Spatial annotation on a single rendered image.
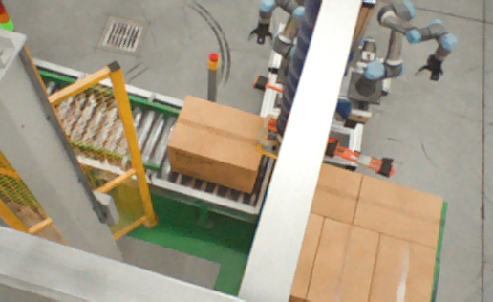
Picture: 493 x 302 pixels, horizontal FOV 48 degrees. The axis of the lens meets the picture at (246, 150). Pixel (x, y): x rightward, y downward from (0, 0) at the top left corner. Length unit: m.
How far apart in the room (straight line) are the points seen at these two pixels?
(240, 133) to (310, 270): 1.03
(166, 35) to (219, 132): 1.83
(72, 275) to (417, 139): 4.29
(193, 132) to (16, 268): 2.70
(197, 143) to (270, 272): 2.50
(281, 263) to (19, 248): 0.50
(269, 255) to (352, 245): 2.76
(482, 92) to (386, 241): 2.11
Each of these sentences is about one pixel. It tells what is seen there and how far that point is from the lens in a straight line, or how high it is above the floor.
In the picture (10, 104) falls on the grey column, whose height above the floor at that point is 2.85.
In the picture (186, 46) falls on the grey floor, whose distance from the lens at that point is 5.19.
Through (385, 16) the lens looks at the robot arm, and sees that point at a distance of 3.43.
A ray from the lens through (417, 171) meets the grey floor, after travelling 4.91.
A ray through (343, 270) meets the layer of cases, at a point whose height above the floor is 0.54.
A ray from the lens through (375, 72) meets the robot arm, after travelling 3.69.
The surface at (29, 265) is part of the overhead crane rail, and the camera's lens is 1.04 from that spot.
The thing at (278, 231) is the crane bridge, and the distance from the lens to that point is 1.19.
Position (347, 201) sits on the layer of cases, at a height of 0.54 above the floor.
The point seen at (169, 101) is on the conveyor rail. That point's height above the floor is 0.59.
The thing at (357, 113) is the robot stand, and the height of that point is 0.99.
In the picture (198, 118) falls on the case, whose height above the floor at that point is 0.95.
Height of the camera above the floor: 4.17
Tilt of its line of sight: 64 degrees down
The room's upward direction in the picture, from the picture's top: 10 degrees clockwise
